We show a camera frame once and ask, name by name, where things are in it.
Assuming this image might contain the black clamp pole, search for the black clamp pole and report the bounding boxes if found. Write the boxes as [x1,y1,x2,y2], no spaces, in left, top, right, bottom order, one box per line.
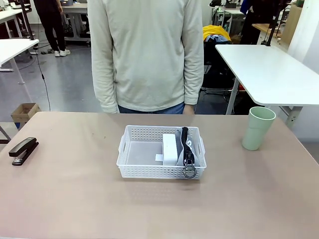
[263,0,284,48]

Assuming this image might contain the black stapler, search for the black stapler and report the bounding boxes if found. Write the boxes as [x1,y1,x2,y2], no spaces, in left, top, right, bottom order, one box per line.
[8,136,40,167]

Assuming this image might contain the white rectangular box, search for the white rectangular box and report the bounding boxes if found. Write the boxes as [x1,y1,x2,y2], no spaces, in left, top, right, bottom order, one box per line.
[155,133,185,166]

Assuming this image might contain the yellow garment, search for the yellow garment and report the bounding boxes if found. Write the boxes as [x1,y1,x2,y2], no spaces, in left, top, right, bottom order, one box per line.
[202,24,232,42]

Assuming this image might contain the bystander with white sneakers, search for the bystander with white sneakers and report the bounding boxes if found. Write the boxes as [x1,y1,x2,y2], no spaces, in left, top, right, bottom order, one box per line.
[33,0,71,58]

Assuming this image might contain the tall cardboard box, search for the tall cardboard box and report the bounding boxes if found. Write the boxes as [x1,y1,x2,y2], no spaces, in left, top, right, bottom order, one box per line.
[282,4,303,46]

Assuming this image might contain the large white side table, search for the large white side table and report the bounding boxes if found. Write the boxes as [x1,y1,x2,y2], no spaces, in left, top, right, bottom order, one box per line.
[215,44,319,127]

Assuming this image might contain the bystander in dark clothes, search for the bystander in dark clothes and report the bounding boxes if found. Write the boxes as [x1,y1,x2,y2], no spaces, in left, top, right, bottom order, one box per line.
[240,0,275,46]

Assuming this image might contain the thin black floor cable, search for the thin black floor cable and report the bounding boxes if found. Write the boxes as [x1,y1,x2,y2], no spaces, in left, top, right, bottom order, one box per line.
[36,46,51,112]

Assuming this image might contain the grey CAMPUS zipper pouch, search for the grey CAMPUS zipper pouch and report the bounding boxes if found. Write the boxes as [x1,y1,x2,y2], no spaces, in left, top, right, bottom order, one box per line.
[175,126,200,180]

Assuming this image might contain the pale green plastic cup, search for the pale green plastic cup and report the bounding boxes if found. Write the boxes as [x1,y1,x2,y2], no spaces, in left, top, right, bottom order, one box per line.
[241,106,277,151]

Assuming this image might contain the wooden top table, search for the wooden top table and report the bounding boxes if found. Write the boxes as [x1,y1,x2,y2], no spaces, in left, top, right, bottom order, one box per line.
[251,22,289,42]

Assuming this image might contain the person in beige sweater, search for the person in beige sweater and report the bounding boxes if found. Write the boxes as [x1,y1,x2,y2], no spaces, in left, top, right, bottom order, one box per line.
[87,0,205,115]

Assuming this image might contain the small cardboard box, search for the small cardboard box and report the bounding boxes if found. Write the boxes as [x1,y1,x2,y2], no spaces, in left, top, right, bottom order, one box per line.
[10,102,42,123]

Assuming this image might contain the black office chair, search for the black office chair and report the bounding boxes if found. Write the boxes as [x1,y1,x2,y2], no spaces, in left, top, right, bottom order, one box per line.
[201,38,236,98]

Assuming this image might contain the white perforated plastic basket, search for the white perforated plastic basket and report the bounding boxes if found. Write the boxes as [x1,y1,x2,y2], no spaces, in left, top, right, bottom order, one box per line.
[116,125,208,180]

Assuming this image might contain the person's left hand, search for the person's left hand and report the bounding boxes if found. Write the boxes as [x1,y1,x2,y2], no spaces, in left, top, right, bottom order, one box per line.
[183,104,196,116]

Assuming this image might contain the white table with white leg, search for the white table with white leg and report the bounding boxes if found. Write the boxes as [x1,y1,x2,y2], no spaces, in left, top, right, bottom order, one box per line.
[0,38,40,85]

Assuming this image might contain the grey background workbench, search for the grey background workbench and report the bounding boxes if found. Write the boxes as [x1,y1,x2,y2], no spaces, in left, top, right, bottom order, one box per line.
[61,1,92,46]

